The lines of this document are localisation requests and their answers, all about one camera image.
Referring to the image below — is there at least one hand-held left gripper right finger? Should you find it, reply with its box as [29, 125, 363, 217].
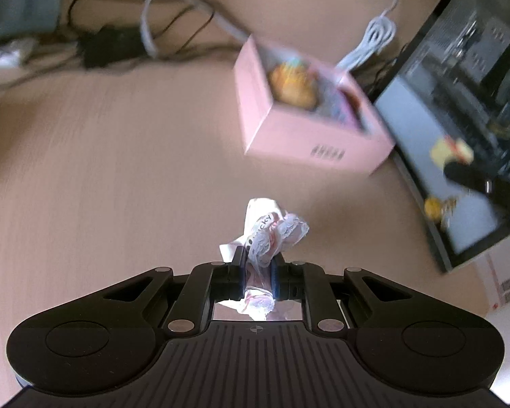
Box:
[269, 253, 412, 334]

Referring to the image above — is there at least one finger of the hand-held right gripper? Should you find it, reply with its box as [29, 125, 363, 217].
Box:
[444, 164, 510, 205]

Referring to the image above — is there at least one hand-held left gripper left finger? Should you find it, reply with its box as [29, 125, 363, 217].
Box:
[103, 245, 247, 334]

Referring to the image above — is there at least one yellow toy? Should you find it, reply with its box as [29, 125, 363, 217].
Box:
[431, 136, 474, 168]

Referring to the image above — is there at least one white wrapper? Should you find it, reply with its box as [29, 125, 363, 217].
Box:
[218, 198, 311, 320]

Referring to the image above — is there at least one colourful snack packet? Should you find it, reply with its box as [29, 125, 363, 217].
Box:
[318, 81, 368, 130]

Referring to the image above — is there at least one pink cardboard box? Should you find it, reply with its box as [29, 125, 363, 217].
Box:
[233, 34, 397, 176]

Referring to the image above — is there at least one orange plush toy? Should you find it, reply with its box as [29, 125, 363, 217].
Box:
[267, 62, 318, 110]

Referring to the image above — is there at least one computer monitor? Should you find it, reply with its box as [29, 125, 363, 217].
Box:
[371, 0, 510, 273]

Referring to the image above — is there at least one white cardboard carton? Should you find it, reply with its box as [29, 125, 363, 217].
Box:
[476, 244, 510, 315]

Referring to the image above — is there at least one black power adapter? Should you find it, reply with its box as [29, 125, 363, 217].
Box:
[80, 28, 143, 69]

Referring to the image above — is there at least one white power strip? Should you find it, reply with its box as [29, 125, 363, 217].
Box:
[0, 38, 39, 71]

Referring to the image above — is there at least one coiled white cable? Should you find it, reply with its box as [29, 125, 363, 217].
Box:
[333, 15, 397, 72]

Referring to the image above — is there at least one thin black cable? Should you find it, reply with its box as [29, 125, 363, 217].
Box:
[66, 0, 243, 62]

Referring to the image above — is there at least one thick white cable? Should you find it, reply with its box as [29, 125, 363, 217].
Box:
[140, 0, 251, 58]

